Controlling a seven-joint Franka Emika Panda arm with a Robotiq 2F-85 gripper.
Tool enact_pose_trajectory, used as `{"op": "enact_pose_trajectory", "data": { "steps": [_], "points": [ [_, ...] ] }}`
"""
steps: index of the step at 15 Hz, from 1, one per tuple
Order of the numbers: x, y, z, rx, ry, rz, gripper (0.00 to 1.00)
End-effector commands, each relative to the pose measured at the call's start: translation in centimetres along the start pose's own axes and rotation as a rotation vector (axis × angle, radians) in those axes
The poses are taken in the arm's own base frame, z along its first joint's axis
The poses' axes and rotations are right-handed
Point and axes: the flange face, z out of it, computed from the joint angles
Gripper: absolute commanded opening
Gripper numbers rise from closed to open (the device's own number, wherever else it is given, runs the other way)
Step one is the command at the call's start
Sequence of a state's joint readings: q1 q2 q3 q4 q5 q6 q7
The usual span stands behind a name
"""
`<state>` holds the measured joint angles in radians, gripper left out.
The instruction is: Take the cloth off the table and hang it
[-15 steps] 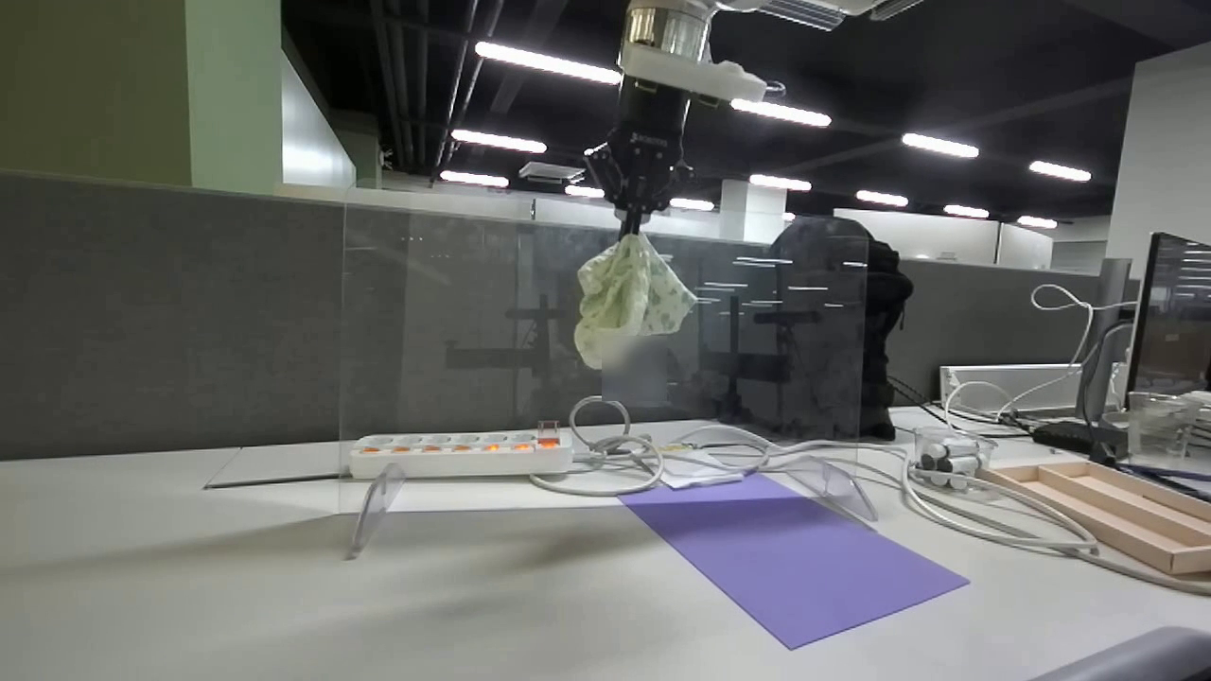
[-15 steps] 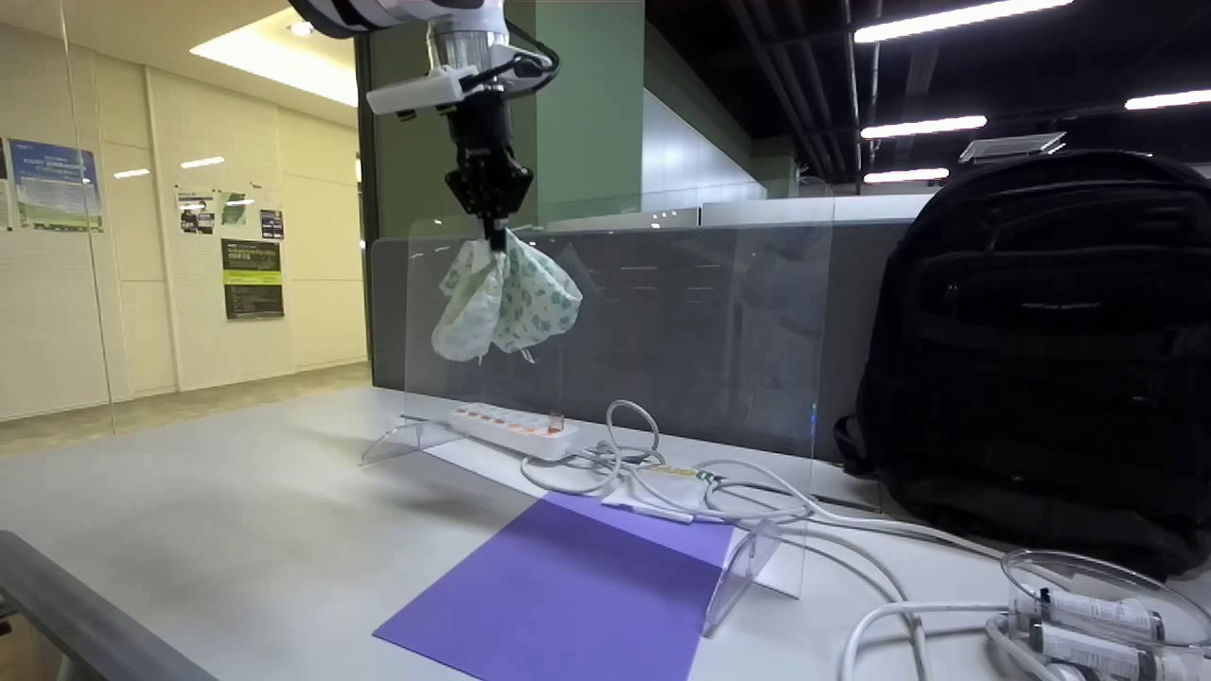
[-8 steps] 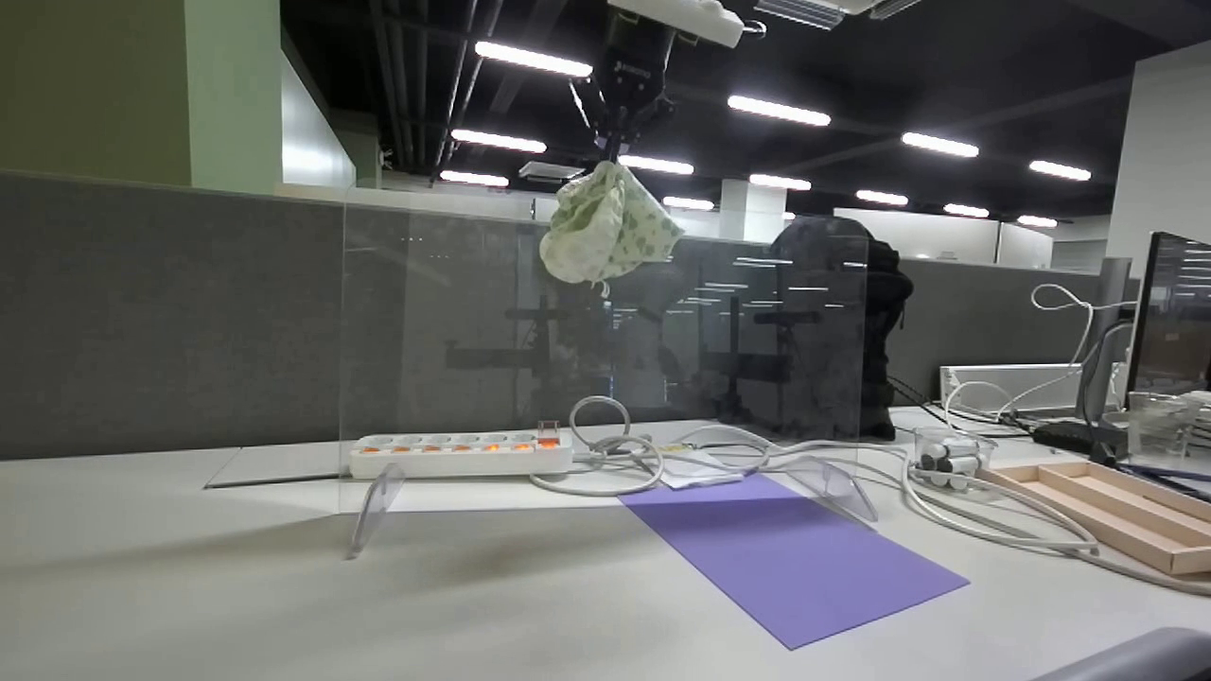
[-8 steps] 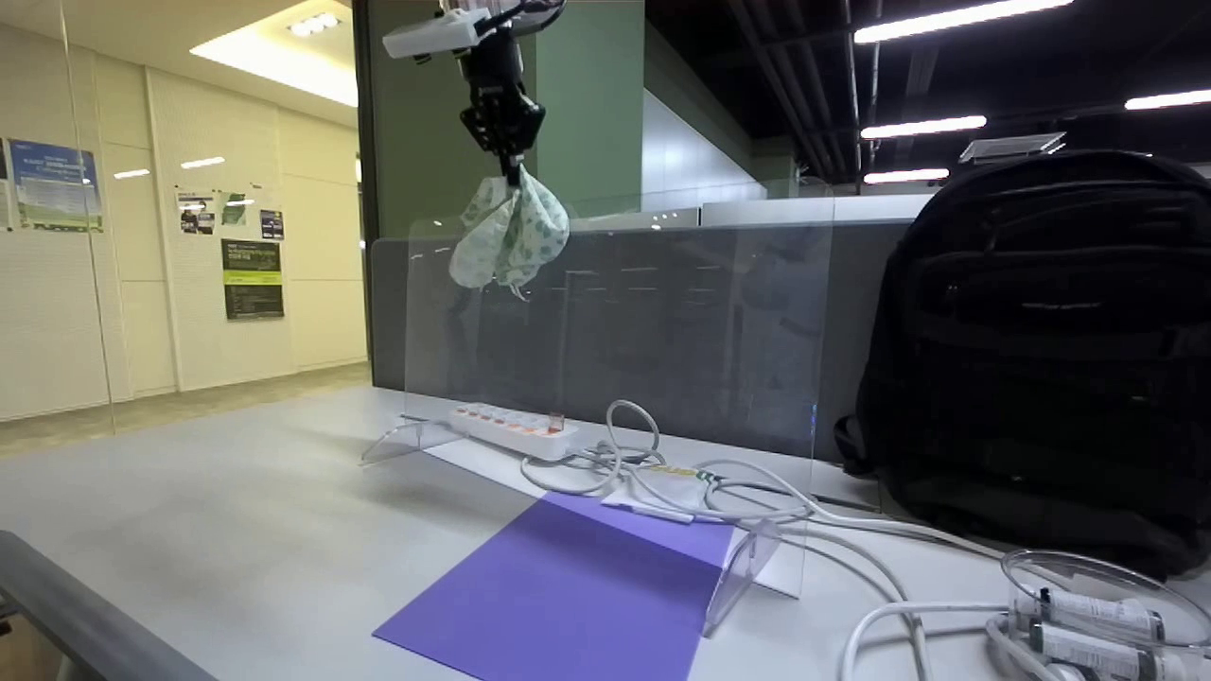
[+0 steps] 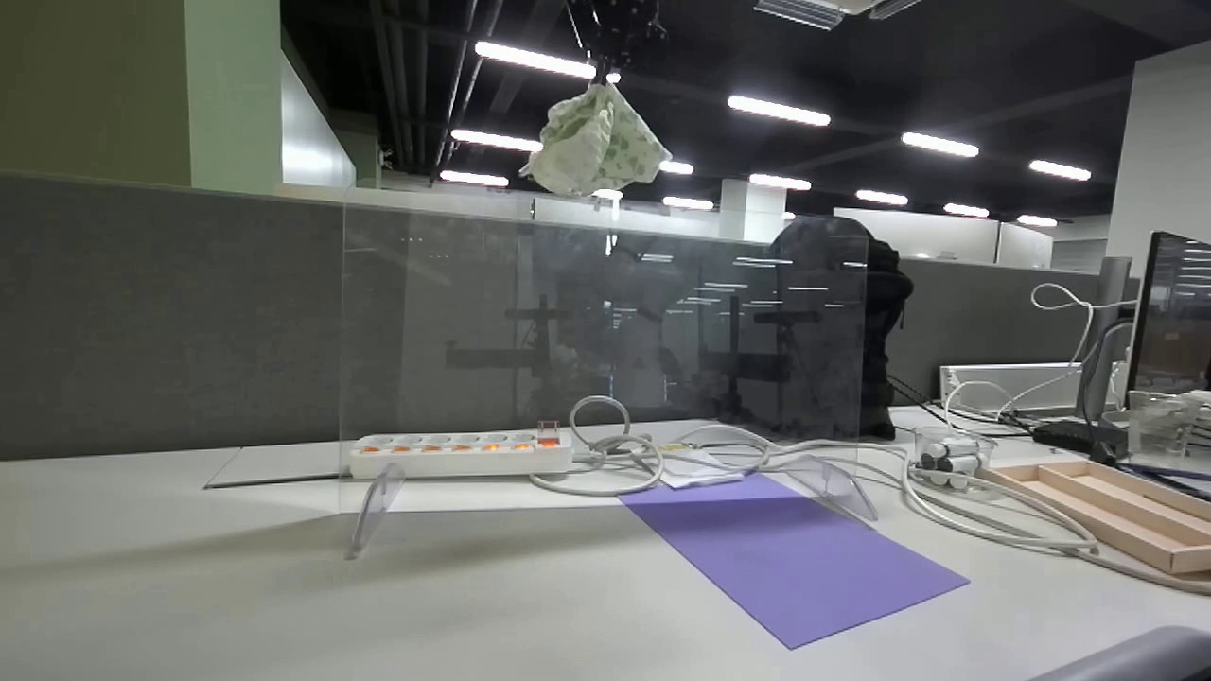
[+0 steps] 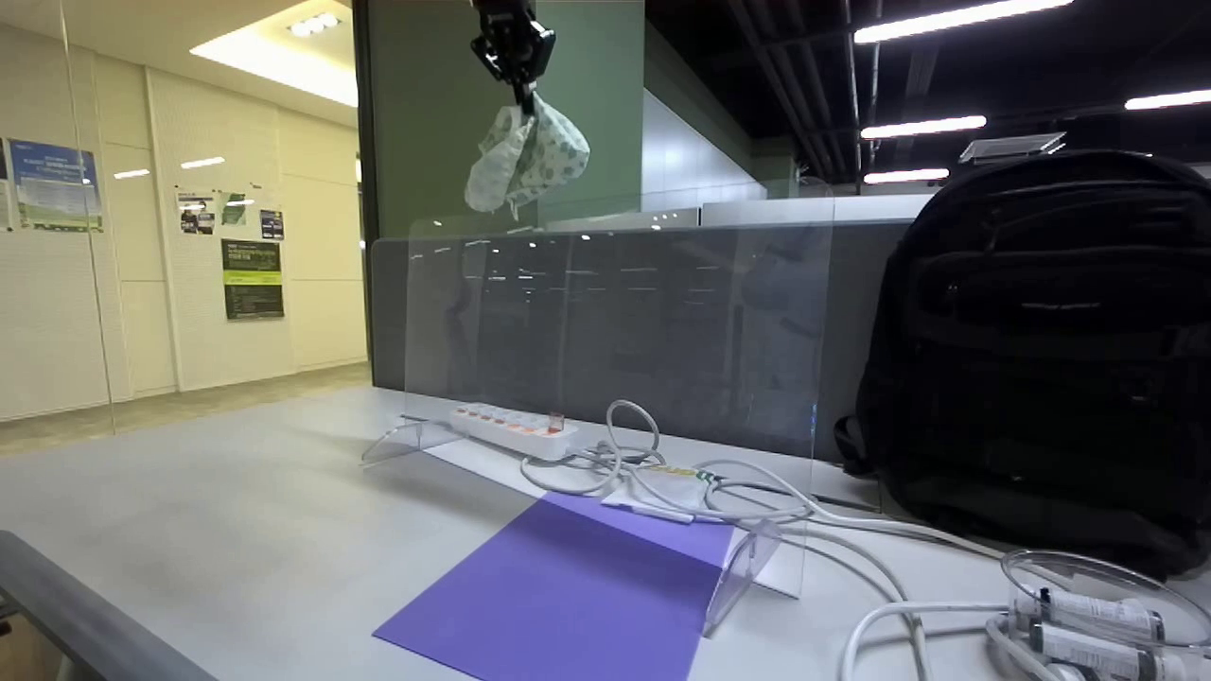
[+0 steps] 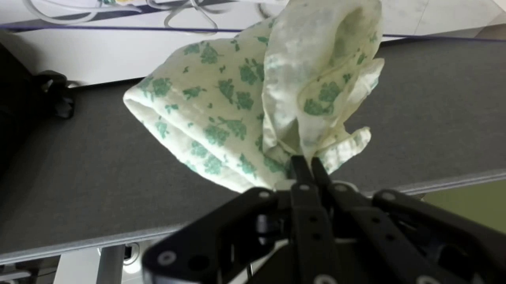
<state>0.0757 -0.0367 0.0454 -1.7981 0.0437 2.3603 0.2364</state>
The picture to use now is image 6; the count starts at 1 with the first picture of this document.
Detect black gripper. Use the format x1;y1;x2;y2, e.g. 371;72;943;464
470;0;561;113

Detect pale green patterned cloth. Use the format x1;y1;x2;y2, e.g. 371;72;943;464
463;87;596;228

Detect green pillar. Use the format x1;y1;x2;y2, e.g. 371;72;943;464
351;0;648;247

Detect clear acrylic screen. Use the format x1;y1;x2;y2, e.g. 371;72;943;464
361;224;841;638

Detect white power strip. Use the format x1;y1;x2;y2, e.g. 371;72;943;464
443;399;583;464

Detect fluorescent ceiling light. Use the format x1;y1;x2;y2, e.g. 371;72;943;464
1121;82;1211;116
861;162;954;188
853;0;1079;50
861;113;991;143

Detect grey partition panel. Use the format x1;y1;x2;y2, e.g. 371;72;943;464
365;193;938;464

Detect purple mat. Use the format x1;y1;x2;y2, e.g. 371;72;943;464
371;493;738;681

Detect black backpack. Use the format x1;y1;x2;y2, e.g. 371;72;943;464
833;143;1211;579

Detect white plug adapter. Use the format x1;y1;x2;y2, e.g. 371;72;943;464
1008;587;1175;642
979;619;1211;681

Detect dark green wall poster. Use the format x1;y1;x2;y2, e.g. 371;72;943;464
219;235;288;324

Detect white power strip cord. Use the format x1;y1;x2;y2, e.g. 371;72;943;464
516;398;668;504

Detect blue wall poster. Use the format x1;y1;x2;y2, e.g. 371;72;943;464
6;135;105;235

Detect long white cable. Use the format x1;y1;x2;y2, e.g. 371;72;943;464
629;452;1015;609

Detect white curved cable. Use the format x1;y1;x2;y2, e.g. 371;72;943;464
837;599;1015;681

